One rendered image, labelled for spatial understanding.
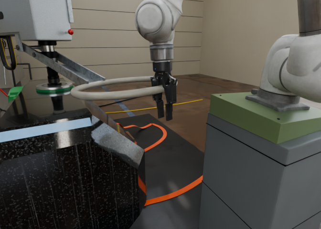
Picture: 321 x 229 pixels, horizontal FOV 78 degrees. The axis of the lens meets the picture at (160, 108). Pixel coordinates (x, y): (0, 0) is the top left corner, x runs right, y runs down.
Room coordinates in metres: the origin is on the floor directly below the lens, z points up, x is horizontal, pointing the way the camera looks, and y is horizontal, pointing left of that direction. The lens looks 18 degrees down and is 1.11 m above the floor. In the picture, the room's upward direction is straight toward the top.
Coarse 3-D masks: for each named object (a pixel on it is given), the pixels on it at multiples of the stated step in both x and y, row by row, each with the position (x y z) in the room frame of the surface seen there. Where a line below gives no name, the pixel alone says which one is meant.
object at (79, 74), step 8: (16, 48) 1.33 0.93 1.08; (24, 48) 1.34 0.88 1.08; (32, 48) 1.30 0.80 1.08; (40, 48) 1.43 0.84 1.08; (32, 56) 1.29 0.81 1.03; (40, 56) 1.24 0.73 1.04; (64, 56) 1.29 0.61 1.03; (48, 64) 1.19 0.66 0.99; (56, 64) 1.14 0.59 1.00; (64, 64) 1.29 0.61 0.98; (72, 64) 1.24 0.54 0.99; (64, 72) 1.10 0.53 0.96; (72, 72) 1.06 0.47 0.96; (80, 72) 1.20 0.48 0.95; (88, 72) 1.16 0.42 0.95; (72, 80) 1.07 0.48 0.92; (80, 80) 1.03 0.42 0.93; (88, 80) 1.11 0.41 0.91; (96, 80) 1.12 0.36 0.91; (104, 80) 1.09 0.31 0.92
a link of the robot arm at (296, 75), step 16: (304, 0) 0.59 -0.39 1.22; (320, 0) 0.57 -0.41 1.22; (304, 16) 0.60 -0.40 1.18; (320, 16) 0.57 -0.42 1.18; (304, 32) 0.60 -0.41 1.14; (320, 32) 0.57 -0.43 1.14; (304, 48) 0.57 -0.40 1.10; (320, 48) 0.55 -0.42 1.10; (288, 64) 0.64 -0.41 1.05; (304, 64) 0.57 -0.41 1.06; (320, 64) 0.54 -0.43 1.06; (288, 80) 0.64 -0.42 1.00; (304, 80) 0.56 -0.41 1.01; (320, 80) 0.52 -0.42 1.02; (304, 96) 0.59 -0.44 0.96; (320, 96) 0.53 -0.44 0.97
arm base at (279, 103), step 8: (248, 96) 0.84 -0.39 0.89; (256, 96) 0.82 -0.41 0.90; (264, 96) 0.78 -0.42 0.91; (272, 96) 0.75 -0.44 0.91; (280, 96) 0.74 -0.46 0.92; (288, 96) 0.73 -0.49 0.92; (296, 96) 0.74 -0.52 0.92; (264, 104) 0.76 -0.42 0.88; (272, 104) 0.73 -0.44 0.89; (280, 104) 0.72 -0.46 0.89; (288, 104) 0.73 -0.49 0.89; (296, 104) 0.74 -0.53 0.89; (304, 104) 0.76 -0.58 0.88
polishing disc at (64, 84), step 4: (40, 84) 1.29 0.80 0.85; (44, 84) 1.29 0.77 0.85; (64, 84) 1.29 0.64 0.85; (68, 84) 1.29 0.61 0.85; (40, 88) 1.19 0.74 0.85; (44, 88) 1.18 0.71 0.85; (48, 88) 1.18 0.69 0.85; (52, 88) 1.19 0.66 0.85; (56, 88) 1.20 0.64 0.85; (60, 88) 1.21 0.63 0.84
